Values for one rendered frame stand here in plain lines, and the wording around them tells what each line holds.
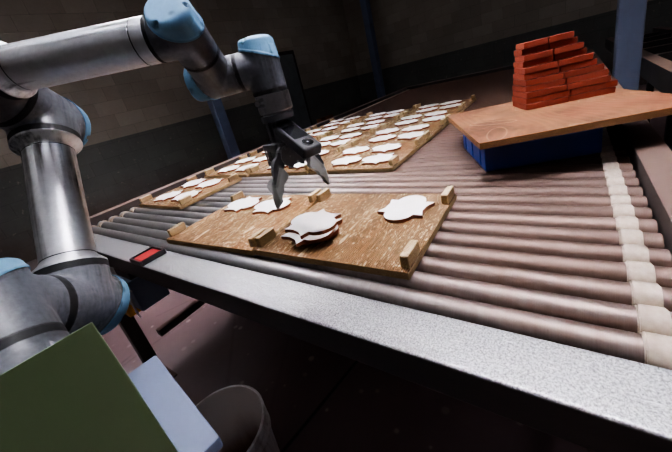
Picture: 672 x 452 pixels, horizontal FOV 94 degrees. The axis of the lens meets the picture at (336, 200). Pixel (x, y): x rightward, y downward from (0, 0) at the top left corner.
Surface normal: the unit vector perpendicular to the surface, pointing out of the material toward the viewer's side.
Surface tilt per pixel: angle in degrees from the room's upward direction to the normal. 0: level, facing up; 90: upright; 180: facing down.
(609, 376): 0
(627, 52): 90
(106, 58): 120
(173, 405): 0
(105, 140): 90
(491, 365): 0
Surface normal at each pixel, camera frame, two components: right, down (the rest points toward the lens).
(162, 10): -0.07, -0.24
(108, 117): 0.72, 0.07
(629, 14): -0.55, 0.42
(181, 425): -0.23, -0.91
